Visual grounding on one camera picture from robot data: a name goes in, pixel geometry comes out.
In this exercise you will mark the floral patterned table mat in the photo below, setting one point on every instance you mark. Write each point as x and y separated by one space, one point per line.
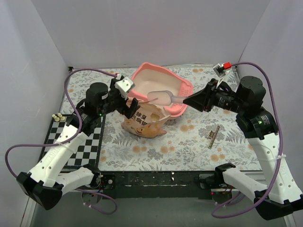
183 148

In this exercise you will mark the clear plastic litter scoop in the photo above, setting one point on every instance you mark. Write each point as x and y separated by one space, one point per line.
164 98

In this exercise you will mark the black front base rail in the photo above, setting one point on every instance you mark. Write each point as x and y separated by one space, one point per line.
155 184

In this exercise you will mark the small brown label strip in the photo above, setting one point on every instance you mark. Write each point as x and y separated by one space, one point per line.
212 135

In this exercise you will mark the cream chess pieces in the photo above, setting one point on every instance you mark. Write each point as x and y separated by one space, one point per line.
58 117

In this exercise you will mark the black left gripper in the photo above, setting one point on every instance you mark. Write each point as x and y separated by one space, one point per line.
121 104

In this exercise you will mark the black white chessboard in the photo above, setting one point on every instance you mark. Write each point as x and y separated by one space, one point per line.
88 152

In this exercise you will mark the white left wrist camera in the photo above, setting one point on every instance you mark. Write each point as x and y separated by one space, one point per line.
124 85

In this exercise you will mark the orange cat litter bag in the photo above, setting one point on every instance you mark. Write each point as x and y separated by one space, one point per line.
148 120

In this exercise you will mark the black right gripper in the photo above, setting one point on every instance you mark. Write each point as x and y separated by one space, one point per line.
209 96

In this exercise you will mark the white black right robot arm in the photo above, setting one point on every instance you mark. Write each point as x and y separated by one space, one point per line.
280 196

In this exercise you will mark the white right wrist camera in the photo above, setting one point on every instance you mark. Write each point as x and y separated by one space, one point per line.
222 70

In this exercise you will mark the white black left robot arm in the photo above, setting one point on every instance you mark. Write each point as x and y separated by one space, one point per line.
43 183

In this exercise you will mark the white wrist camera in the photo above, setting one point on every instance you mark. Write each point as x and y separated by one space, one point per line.
222 70
124 85

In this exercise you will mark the pink cat litter box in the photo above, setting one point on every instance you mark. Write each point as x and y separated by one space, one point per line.
149 77

